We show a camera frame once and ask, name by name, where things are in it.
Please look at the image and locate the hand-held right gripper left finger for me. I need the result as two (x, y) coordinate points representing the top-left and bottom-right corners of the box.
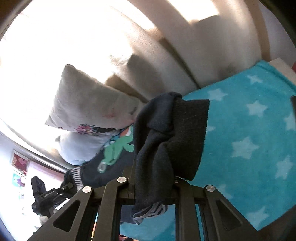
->
(27, 162), (136, 241)

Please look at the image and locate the turquoise star printed blanket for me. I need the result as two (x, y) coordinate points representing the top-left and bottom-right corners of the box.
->
(102, 60), (296, 241)

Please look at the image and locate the white pillow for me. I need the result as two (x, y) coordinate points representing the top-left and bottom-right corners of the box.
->
(55, 129), (121, 166)

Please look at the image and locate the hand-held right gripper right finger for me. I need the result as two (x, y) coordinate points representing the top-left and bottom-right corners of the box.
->
(174, 177), (263, 241)

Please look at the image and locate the cream curtain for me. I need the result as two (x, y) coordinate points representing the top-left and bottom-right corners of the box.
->
(102, 0), (271, 103)

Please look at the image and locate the red floral wall picture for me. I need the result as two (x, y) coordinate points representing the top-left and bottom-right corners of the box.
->
(11, 150), (31, 176)

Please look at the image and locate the turquoise wall picture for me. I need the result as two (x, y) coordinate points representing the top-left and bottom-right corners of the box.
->
(11, 173), (26, 194)

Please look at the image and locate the dark navy sock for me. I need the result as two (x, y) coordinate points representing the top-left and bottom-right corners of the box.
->
(63, 91), (210, 226)

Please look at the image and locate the white box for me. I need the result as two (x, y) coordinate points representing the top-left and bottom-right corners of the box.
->
(269, 58), (296, 78)

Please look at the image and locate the beige floral cushion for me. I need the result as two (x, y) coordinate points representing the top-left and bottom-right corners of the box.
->
(45, 64), (145, 135)

